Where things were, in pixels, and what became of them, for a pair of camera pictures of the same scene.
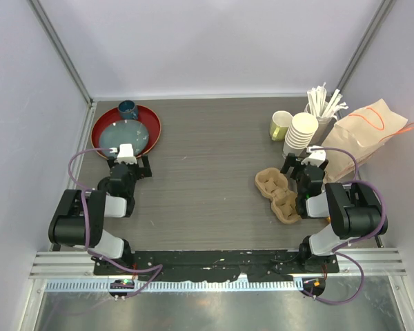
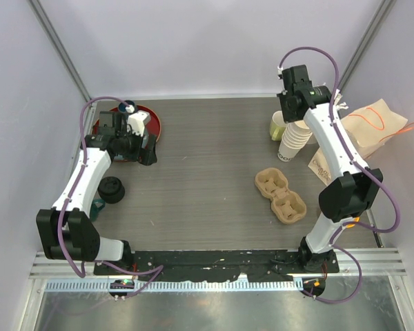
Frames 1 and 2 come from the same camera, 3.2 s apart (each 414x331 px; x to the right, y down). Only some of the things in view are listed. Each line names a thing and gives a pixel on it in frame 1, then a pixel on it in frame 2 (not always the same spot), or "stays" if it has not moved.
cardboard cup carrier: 272,183 stays
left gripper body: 134,172 → 130,144
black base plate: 212,265 stays
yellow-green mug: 281,121 stays
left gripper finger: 148,171 → 147,155
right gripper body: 298,178 → 288,116
